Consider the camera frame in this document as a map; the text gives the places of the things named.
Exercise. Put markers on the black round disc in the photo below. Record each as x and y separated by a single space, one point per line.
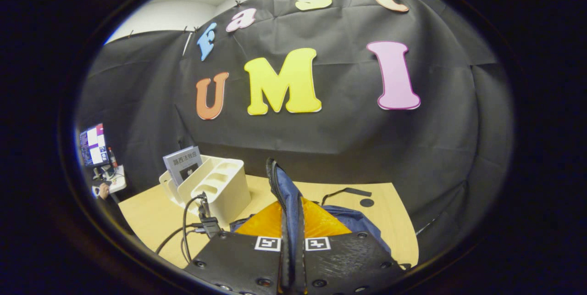
367 203

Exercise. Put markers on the red bottle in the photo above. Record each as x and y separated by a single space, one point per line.
112 157

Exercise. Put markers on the blue schoolbag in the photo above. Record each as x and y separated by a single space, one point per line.
289 194

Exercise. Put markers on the computer monitor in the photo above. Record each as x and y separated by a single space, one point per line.
94 144

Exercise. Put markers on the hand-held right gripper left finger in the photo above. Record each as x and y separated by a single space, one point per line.
238 263

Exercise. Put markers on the white side desk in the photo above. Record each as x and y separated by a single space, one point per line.
117 180

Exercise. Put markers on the white plastic bookshelf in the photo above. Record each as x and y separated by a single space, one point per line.
220 189

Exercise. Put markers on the grey-blue book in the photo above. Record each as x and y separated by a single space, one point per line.
183 162

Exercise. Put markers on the black backdrop cloth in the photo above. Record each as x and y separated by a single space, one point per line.
344 139

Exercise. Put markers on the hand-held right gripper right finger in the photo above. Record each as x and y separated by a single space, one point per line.
344 263

